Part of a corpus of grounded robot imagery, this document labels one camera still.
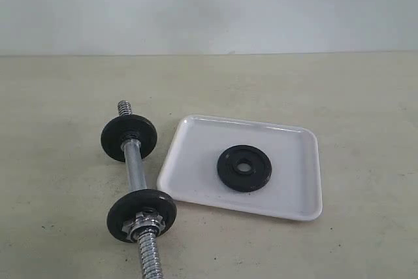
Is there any black weight plate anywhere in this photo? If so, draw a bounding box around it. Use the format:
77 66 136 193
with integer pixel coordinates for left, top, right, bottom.
217 145 272 192
106 189 177 243
101 114 157 163

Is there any chrome star collar nut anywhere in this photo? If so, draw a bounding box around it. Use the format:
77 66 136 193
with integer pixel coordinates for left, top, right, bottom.
122 212 165 242

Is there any chrome threaded dumbbell bar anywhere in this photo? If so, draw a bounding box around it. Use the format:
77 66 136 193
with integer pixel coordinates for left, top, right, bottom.
117 100 164 278

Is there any white rectangular plastic tray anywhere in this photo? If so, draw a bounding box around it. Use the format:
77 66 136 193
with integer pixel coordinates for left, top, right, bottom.
157 114 323 221

